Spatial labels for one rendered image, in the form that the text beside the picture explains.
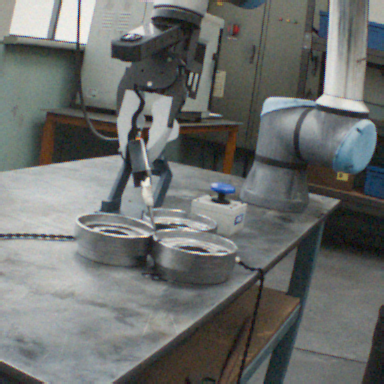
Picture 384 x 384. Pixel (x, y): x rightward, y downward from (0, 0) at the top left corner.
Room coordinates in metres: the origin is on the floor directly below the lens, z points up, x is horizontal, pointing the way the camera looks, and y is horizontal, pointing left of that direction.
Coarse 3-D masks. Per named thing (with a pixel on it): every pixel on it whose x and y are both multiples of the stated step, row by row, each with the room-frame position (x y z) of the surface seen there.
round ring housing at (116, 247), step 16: (80, 224) 0.72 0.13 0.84; (112, 224) 0.80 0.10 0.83; (128, 224) 0.80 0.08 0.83; (144, 224) 0.79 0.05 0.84; (80, 240) 0.72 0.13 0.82; (96, 240) 0.71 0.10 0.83; (112, 240) 0.70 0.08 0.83; (128, 240) 0.71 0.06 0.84; (144, 240) 0.72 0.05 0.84; (96, 256) 0.71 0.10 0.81; (112, 256) 0.71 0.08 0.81; (128, 256) 0.71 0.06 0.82; (144, 256) 0.73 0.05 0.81
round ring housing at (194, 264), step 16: (176, 240) 0.77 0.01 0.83; (192, 240) 0.78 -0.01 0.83; (208, 240) 0.79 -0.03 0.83; (224, 240) 0.77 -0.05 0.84; (160, 256) 0.70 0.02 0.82; (176, 256) 0.69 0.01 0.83; (192, 256) 0.69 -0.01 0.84; (208, 256) 0.69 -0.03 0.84; (224, 256) 0.70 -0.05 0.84; (160, 272) 0.71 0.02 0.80; (176, 272) 0.70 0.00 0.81; (192, 272) 0.69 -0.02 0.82; (208, 272) 0.69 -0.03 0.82; (224, 272) 0.70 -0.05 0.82
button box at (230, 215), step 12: (192, 204) 0.97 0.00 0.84; (204, 204) 0.96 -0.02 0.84; (216, 204) 0.96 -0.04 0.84; (228, 204) 0.98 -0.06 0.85; (240, 204) 1.00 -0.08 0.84; (216, 216) 0.95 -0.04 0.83; (228, 216) 0.95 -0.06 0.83; (240, 216) 0.98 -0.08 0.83; (228, 228) 0.94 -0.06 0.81; (240, 228) 0.99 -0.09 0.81
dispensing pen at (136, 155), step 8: (136, 136) 0.82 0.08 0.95; (136, 144) 0.79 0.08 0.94; (136, 152) 0.78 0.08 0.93; (136, 160) 0.77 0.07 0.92; (144, 160) 0.77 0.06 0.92; (136, 168) 0.77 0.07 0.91; (144, 168) 0.77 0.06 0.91; (136, 176) 0.77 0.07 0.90; (144, 176) 0.78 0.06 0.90; (136, 184) 0.79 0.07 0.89; (144, 184) 0.77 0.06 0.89; (144, 192) 0.76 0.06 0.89; (144, 200) 0.76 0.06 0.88; (152, 200) 0.76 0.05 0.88; (152, 208) 0.76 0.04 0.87; (152, 216) 0.75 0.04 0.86; (152, 224) 0.74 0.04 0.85
